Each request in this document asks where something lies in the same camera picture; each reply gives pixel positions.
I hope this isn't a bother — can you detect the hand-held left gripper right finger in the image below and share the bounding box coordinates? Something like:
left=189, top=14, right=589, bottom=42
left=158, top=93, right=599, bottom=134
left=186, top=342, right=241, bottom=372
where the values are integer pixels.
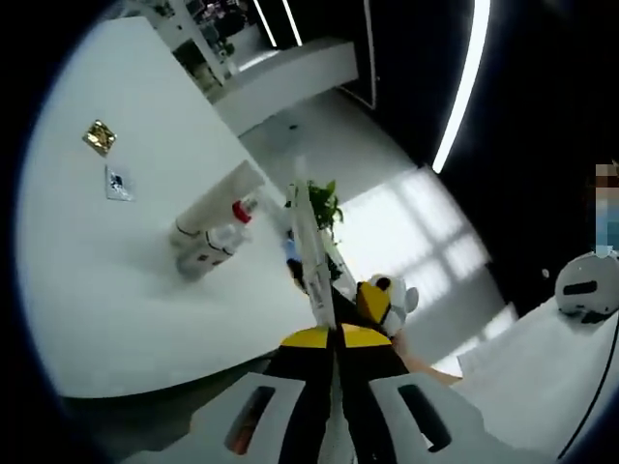
left=338, top=322, right=489, bottom=464

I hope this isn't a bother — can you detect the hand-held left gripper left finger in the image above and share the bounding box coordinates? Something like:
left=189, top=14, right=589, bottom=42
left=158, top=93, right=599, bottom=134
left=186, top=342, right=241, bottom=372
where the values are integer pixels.
left=130, top=325, right=336, bottom=464

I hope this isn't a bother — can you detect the silver lettered skincare sachet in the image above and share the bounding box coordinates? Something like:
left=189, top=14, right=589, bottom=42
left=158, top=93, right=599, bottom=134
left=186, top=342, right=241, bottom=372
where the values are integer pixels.
left=287, top=154, right=339, bottom=331

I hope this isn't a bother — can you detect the white skincare tube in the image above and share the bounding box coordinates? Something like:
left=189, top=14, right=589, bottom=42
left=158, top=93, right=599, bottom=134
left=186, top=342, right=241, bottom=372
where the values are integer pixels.
left=167, top=160, right=266, bottom=248

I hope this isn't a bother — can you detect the silver dark blue skincare sachet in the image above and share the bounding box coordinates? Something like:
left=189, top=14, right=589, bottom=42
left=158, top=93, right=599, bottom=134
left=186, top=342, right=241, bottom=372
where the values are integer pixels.
left=104, top=164, right=136, bottom=203

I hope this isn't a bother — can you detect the gold foil skincare sachet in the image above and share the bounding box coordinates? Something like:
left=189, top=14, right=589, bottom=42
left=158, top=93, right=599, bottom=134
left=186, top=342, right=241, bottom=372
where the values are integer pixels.
left=80, top=119, right=119, bottom=158

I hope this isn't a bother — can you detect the window with blinds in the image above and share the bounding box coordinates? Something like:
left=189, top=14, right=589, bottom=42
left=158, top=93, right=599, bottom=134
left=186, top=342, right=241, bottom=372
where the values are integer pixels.
left=333, top=166, right=521, bottom=368

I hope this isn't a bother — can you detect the potted green plant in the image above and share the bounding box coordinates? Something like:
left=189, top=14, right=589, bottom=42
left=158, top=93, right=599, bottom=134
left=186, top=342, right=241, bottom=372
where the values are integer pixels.
left=283, top=180, right=345, bottom=246

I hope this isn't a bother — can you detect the white chest device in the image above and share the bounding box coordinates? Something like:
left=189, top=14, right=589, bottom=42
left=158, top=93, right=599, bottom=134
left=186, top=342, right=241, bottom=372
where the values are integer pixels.
left=553, top=250, right=619, bottom=326

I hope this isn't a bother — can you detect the long ceiling light strip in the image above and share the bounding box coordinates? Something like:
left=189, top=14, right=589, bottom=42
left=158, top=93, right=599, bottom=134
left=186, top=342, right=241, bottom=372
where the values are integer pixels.
left=431, top=0, right=493, bottom=175

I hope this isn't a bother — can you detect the row of white office desks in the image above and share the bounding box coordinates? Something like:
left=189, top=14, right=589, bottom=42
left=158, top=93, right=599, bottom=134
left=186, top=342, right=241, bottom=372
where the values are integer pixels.
left=139, top=0, right=243, bottom=98

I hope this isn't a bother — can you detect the chest device black cable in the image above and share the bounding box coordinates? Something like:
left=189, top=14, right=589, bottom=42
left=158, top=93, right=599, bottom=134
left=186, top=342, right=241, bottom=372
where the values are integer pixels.
left=555, top=313, right=619, bottom=460

